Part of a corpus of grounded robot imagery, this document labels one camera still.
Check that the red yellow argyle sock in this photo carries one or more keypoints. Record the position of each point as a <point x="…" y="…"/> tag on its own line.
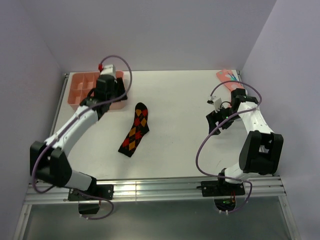
<point x="137" y="131"/>

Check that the pink divided organizer tray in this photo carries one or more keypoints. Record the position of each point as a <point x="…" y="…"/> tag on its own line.
<point x="81" y="84"/>

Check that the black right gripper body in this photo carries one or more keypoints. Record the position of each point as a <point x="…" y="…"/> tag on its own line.
<point x="223" y="114"/>

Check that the pink patterned sock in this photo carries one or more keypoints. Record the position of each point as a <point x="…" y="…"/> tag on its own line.
<point x="228" y="76"/>

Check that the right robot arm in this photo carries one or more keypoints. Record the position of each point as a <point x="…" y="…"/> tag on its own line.
<point x="261" y="151"/>

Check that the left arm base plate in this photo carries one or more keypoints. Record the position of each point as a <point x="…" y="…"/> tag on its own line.
<point x="102" y="191"/>

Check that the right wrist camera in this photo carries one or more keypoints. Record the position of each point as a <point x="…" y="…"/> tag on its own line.
<point x="215" y="102"/>

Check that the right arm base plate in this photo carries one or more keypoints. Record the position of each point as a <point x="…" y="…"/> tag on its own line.
<point x="221" y="188"/>

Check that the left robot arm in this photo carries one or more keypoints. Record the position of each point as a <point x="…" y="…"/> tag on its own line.
<point x="49" y="159"/>

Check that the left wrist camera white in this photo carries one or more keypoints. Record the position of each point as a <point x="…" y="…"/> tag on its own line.
<point x="107" y="70"/>

